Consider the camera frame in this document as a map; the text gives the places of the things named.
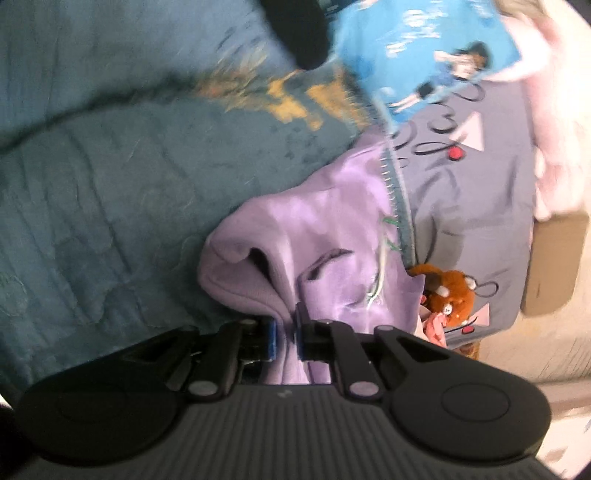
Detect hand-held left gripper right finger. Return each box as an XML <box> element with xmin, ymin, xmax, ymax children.
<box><xmin>295</xmin><ymin>302</ymin><xmax>458</xmax><ymax>400</ymax></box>

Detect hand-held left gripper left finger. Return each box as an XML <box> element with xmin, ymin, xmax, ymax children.
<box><xmin>115</xmin><ymin>318</ymin><xmax>279</xmax><ymax>401</ymax></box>

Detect purple hoodie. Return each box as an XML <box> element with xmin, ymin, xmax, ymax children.
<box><xmin>198</xmin><ymin>134</ymin><xmax>428</xmax><ymax>386</ymax></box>

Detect pink garment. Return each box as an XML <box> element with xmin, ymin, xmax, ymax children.
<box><xmin>418</xmin><ymin>295</ymin><xmax>451</xmax><ymax>349</ymax></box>

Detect red panda plush toy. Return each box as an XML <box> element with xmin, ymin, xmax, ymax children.
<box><xmin>409</xmin><ymin>263</ymin><xmax>476</xmax><ymax>329</ymax></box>

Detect orange bag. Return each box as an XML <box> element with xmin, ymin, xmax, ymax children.
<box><xmin>455</xmin><ymin>342</ymin><xmax>482</xmax><ymax>365</ymax></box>

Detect blue floral quilt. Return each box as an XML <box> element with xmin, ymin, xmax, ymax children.
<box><xmin>0</xmin><ymin>0</ymin><xmax>411</xmax><ymax>393</ymax></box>

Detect grey printed sheet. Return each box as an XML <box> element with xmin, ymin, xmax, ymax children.
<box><xmin>392</xmin><ymin>76</ymin><xmax>539</xmax><ymax>352</ymax></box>

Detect tan cushion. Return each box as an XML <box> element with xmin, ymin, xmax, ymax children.
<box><xmin>521</xmin><ymin>213</ymin><xmax>583</xmax><ymax>317</ymax></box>

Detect black clothing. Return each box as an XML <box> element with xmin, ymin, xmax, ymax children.
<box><xmin>259</xmin><ymin>0</ymin><xmax>332</xmax><ymax>71</ymax></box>

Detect blue cartoon print pillow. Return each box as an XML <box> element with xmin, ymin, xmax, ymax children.
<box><xmin>330</xmin><ymin>0</ymin><xmax>522</xmax><ymax>134</ymax></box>

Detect pink plush toy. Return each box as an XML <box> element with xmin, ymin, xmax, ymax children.
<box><xmin>480</xmin><ymin>0</ymin><xmax>591</xmax><ymax>222</ymax></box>

